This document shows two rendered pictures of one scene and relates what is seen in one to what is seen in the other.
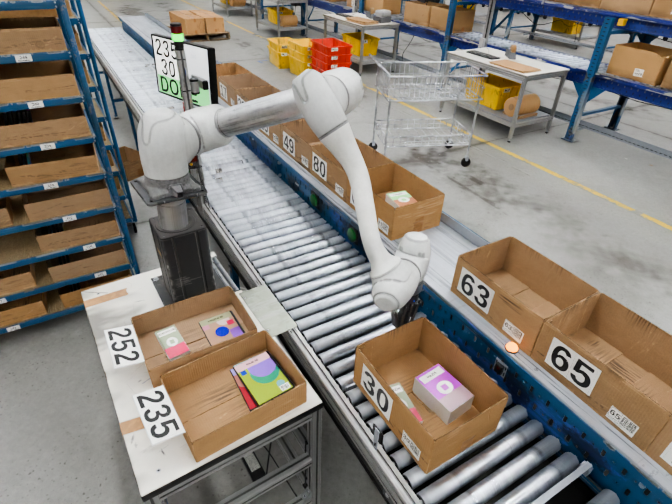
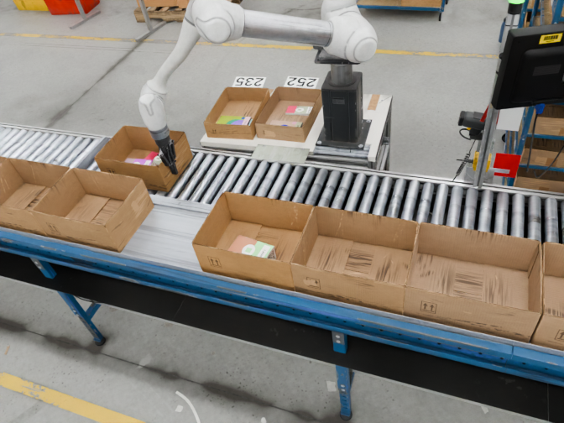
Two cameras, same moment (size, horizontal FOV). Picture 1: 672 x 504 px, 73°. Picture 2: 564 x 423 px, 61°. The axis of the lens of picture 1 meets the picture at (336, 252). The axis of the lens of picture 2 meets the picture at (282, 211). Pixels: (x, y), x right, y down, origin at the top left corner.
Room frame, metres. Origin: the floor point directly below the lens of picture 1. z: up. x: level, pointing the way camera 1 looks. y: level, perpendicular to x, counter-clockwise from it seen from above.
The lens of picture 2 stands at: (3.10, -0.83, 2.34)
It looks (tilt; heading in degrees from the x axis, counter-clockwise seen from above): 45 degrees down; 149
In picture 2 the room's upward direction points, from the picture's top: 10 degrees counter-clockwise
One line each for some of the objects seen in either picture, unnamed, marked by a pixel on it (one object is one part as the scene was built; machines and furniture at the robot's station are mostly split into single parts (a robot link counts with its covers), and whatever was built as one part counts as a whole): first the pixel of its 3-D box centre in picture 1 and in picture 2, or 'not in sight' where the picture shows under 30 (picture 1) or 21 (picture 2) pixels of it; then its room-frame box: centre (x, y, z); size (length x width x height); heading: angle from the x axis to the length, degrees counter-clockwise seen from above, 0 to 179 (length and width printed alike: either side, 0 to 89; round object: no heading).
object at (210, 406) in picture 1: (234, 389); (238, 112); (0.94, 0.31, 0.80); 0.38 x 0.28 x 0.10; 127
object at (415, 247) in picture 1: (412, 257); (151, 109); (1.16, -0.24, 1.19); 0.13 x 0.11 x 0.16; 154
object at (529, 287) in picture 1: (519, 290); (94, 208); (1.29, -0.68, 0.96); 0.39 x 0.29 x 0.17; 32
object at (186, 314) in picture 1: (195, 332); (289, 112); (1.18, 0.51, 0.80); 0.38 x 0.28 x 0.10; 123
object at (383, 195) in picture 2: (277, 227); (377, 215); (2.03, 0.32, 0.72); 0.52 x 0.05 x 0.05; 122
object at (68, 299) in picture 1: (94, 277); not in sight; (2.21, 1.51, 0.19); 0.40 x 0.30 x 0.10; 123
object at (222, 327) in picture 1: (224, 332); (283, 128); (1.22, 0.41, 0.76); 0.19 x 0.14 x 0.02; 33
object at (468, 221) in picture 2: (249, 196); (467, 228); (2.37, 0.52, 0.72); 0.52 x 0.05 x 0.05; 122
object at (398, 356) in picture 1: (424, 387); (144, 157); (0.94, -0.30, 0.83); 0.39 x 0.29 x 0.17; 32
